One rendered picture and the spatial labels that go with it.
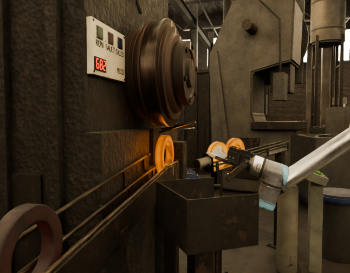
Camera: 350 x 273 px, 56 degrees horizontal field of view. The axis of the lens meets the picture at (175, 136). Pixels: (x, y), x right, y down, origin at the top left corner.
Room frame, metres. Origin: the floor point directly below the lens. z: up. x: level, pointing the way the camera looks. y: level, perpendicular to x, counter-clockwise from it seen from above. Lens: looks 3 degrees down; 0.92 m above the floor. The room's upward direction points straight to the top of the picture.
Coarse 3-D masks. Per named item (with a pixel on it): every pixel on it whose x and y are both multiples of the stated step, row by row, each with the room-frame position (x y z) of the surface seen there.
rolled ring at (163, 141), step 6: (162, 138) 1.45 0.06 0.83; (168, 138) 1.50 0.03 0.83; (162, 144) 1.42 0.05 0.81; (168, 144) 1.53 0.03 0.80; (156, 150) 1.41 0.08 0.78; (162, 150) 1.41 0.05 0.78; (168, 150) 1.55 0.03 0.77; (156, 156) 1.41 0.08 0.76; (162, 156) 1.41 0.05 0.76; (168, 156) 1.55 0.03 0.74; (156, 162) 1.41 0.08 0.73; (162, 162) 1.41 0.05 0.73; (168, 162) 1.54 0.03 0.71; (156, 168) 1.43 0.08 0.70
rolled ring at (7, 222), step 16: (16, 208) 0.61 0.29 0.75; (32, 208) 0.62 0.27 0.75; (48, 208) 0.66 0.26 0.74; (0, 224) 0.57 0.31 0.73; (16, 224) 0.57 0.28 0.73; (48, 224) 0.66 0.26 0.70; (0, 240) 0.55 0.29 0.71; (16, 240) 0.57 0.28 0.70; (48, 240) 0.68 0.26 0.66; (0, 256) 0.54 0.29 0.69; (48, 256) 0.67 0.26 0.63; (0, 272) 0.54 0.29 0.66; (32, 272) 0.65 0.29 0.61
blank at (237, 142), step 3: (231, 138) 2.03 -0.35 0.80; (234, 138) 2.02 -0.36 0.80; (237, 138) 2.02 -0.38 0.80; (228, 141) 2.00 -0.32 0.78; (231, 141) 1.99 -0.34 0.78; (234, 141) 2.00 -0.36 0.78; (237, 141) 2.02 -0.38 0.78; (240, 141) 2.04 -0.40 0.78; (228, 144) 1.99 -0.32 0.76; (231, 144) 1.99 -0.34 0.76; (234, 144) 2.00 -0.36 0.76; (237, 144) 2.02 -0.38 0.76; (240, 144) 2.04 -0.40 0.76; (243, 144) 2.06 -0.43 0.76; (228, 147) 1.97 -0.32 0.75; (240, 147) 2.04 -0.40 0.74; (243, 147) 2.06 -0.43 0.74
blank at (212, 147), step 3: (216, 141) 1.94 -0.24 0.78; (213, 144) 1.90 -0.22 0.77; (216, 144) 1.90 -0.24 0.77; (219, 144) 1.92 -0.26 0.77; (222, 144) 1.93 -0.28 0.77; (210, 147) 1.89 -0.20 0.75; (213, 147) 1.88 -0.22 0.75; (222, 147) 1.93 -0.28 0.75; (225, 147) 1.95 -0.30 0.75; (210, 150) 1.88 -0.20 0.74; (213, 150) 1.89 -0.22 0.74; (222, 150) 1.93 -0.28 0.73; (225, 150) 1.95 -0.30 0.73; (213, 159) 1.89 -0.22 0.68; (216, 159) 1.90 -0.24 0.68; (219, 162) 1.92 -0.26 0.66; (222, 165) 1.93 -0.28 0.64
